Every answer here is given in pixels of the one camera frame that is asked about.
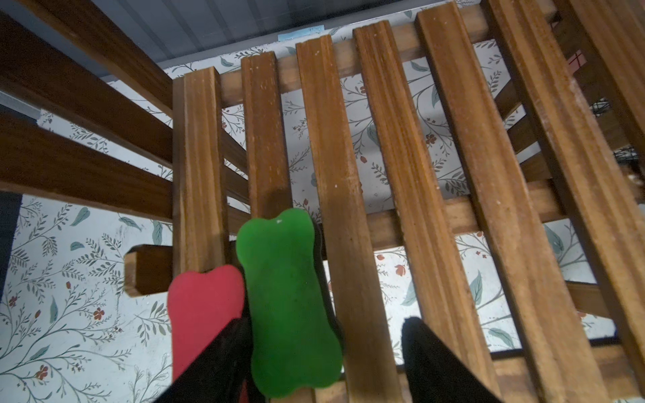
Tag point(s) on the green eraser shelf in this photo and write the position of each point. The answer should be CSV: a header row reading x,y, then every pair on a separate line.
x,y
295,343

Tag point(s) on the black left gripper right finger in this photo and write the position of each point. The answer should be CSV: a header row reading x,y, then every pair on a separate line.
x,y
433,372

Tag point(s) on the black wire desk organizer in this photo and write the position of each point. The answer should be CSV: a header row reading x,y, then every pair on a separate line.
x,y
624,153

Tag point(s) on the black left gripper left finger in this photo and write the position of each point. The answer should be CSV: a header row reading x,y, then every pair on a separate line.
x,y
220,372

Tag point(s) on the red eraser lower shelf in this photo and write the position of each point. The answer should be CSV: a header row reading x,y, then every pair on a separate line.
x,y
200,306

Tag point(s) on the wooden two-tier shelf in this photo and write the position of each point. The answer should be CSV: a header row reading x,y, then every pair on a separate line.
x,y
450,156

